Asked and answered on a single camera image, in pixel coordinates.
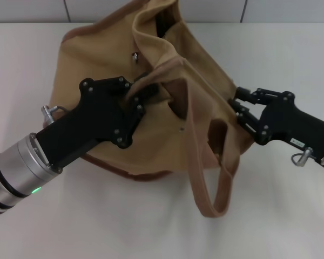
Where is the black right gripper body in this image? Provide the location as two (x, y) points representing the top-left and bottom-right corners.
(255, 91), (324, 162)

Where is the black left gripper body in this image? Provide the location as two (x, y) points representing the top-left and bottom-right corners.
(35, 77), (134, 171)

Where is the khaki canvas food bag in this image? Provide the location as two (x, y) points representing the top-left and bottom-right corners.
(42, 0), (257, 219)

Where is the right gripper cable connector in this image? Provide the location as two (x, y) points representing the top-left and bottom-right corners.
(291, 147), (314, 167)

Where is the gripper cable connector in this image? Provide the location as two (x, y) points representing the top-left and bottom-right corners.
(41, 105), (68, 126)
(291, 147), (314, 167)

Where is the left gripper cable connector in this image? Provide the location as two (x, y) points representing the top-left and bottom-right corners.
(41, 105), (68, 126)

